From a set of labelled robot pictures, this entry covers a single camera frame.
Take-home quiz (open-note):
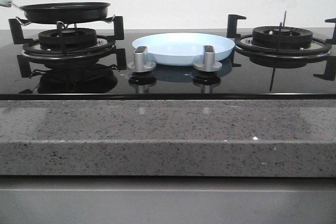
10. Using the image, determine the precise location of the grey cabinet front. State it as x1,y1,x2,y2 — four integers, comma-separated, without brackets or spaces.
1,177,335,223

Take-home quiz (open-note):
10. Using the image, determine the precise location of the black burner head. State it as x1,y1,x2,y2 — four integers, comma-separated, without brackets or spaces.
38,28,97,50
252,26,313,44

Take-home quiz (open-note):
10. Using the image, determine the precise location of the silver stove knob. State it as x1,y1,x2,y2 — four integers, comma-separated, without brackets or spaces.
128,46,156,73
193,45,222,72

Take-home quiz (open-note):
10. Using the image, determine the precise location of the black right burner head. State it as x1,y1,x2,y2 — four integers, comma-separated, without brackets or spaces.
252,26,313,44

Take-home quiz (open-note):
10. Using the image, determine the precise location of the black glass stove top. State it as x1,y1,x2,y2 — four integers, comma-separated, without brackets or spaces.
1,30,335,100

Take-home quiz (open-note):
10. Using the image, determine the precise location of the black left pan support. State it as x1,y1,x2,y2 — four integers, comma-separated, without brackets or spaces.
9,16,124,63

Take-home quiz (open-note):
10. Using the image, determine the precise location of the black left burner head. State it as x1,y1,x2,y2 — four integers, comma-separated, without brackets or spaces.
38,28,97,50

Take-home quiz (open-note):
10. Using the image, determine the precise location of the chrome wire pan stand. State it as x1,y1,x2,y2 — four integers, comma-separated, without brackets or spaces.
8,15,119,29

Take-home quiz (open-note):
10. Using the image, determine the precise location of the light blue plate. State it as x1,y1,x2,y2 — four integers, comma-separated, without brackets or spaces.
132,33,235,66

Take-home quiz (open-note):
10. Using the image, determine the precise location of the black frying pan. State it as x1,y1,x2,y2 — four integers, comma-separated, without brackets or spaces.
19,2,110,24

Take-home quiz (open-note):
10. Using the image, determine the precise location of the silver right stove knob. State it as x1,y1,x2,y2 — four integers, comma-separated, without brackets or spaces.
193,45,222,72

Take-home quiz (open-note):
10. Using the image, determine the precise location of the silver left stove knob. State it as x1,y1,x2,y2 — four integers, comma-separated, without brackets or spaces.
128,46,156,73

